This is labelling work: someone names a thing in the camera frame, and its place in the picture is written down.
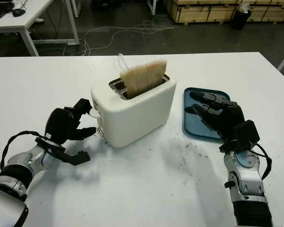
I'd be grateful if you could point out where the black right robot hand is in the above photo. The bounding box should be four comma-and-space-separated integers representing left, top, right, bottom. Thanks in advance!
184, 91, 246, 152

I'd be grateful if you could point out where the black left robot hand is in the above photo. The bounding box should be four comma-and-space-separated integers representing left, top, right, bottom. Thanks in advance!
44, 98, 97, 145

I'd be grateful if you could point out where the white two-slot toaster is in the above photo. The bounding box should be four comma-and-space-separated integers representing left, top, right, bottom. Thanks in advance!
90, 73, 177, 148

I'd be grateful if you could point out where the brown bread slice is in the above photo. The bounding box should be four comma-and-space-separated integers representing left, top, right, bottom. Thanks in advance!
119, 59, 168, 99

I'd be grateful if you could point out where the blue plastic tray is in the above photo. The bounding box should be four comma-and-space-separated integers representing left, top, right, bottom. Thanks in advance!
181, 87, 231, 140

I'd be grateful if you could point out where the black trash bin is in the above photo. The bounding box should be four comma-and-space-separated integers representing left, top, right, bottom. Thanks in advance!
232, 6, 252, 31

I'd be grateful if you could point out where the plywood crate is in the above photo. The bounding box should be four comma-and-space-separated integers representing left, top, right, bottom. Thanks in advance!
236, 0, 284, 22
164, 0, 239, 24

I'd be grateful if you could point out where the white office desk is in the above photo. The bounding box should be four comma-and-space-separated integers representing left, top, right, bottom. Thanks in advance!
0, 0, 80, 57

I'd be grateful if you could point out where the black laptop with red screen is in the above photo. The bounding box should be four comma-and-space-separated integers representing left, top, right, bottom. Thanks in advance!
0, 0, 15, 19

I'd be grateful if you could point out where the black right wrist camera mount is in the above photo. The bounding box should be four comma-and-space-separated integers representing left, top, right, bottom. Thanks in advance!
233, 120, 260, 153

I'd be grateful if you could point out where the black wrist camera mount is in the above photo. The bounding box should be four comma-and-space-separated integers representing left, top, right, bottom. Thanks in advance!
233, 120, 260, 153
35, 137, 90, 166

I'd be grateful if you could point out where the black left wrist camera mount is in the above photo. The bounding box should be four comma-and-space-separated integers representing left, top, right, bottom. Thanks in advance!
35, 137, 90, 166

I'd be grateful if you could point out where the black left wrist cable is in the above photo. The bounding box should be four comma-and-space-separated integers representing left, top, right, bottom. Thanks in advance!
1, 131, 49, 171

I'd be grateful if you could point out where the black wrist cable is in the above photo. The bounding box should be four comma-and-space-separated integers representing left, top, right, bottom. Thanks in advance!
250, 141, 273, 180
1, 131, 49, 171

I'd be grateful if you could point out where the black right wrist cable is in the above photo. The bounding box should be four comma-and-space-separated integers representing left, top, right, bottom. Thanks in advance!
250, 141, 273, 180

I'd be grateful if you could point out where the white toaster power cord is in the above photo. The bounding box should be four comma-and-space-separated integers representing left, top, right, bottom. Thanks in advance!
117, 53, 130, 71

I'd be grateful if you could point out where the white floor cable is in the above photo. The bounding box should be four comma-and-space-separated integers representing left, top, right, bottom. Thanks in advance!
84, 20, 180, 56

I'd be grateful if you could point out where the white metal frame leg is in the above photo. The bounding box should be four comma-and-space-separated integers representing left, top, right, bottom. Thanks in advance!
146, 0, 157, 15
71, 0, 82, 18

